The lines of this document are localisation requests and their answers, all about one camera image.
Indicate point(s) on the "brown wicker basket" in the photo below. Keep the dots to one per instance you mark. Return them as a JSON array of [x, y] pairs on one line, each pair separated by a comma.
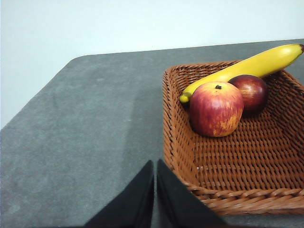
[[237, 161]]

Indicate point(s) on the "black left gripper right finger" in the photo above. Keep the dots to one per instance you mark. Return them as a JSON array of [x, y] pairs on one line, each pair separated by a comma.
[[180, 204]]

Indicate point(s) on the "dark red plum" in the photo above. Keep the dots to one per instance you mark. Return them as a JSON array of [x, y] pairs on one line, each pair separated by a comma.
[[254, 92]]

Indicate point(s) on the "yellow banana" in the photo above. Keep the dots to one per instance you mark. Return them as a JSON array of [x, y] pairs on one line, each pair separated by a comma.
[[261, 63]]

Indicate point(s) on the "red yellow apple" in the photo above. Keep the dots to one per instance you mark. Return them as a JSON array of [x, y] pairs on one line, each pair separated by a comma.
[[216, 111]]

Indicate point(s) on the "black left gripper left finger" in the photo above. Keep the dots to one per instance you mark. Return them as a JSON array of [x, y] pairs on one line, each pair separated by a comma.
[[133, 202]]

